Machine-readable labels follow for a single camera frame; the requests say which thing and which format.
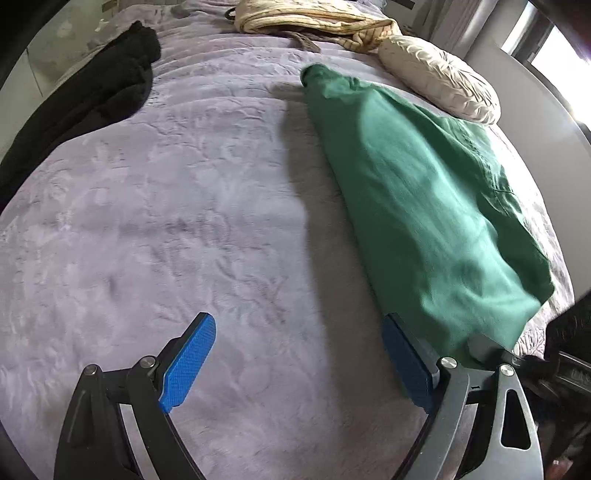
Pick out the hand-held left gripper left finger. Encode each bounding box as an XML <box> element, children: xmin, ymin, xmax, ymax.
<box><xmin>53</xmin><ymin>311</ymin><xmax>218</xmax><ymax>480</ymax></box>

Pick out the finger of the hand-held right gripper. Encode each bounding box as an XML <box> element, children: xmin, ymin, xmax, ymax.
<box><xmin>468</xmin><ymin>335</ymin><xmax>515</xmax><ymax>366</ymax></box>

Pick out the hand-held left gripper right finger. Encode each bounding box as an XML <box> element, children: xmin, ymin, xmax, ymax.
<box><xmin>381</xmin><ymin>313</ymin><xmax>546</xmax><ymax>480</ymax></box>

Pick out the green garment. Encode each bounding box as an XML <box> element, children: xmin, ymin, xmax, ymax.
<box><xmin>300</xmin><ymin>64</ymin><xmax>556</xmax><ymax>370</ymax></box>

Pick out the purple plush blanket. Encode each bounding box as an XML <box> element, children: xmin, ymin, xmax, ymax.
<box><xmin>0</xmin><ymin>0</ymin><xmax>578</xmax><ymax>480</ymax></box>

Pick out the cream pleated pillow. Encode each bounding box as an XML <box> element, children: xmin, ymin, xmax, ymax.
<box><xmin>378</xmin><ymin>34</ymin><xmax>502</xmax><ymax>125</ymax></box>

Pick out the black clothing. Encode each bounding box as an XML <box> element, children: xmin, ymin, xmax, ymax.
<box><xmin>0</xmin><ymin>21</ymin><xmax>161</xmax><ymax>213</ymax></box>

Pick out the window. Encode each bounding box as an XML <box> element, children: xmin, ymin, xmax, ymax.
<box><xmin>503</xmin><ymin>0</ymin><xmax>591</xmax><ymax>121</ymax></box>

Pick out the cream quilted cover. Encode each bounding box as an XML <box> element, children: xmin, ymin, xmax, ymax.
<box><xmin>235</xmin><ymin>0</ymin><xmax>402</xmax><ymax>52</ymax></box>

